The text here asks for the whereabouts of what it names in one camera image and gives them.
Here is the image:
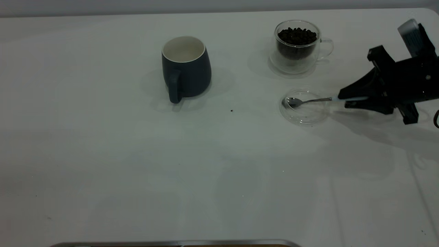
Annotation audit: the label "clear double-walled glass cup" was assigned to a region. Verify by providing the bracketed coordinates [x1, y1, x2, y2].
[269, 20, 334, 74]

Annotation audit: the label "dark roasted coffee beans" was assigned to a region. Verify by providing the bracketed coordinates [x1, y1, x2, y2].
[277, 27, 318, 59]

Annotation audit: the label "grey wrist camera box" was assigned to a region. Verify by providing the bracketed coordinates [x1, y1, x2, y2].
[398, 19, 438, 59]

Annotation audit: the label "steel spoon with blue handle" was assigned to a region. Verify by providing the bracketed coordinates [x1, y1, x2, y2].
[285, 96, 369, 109]

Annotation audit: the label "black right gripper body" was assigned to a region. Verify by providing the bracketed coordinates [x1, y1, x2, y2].
[381, 55, 439, 103]

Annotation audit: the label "clear round glass saucer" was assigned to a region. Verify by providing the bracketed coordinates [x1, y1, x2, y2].
[280, 89, 330, 126]

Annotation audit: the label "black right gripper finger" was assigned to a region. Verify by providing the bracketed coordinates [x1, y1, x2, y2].
[345, 100, 419, 125]
[338, 45, 395, 100]

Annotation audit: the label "dark grey ceramic mug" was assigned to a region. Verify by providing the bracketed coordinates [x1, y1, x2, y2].
[162, 36, 212, 104]

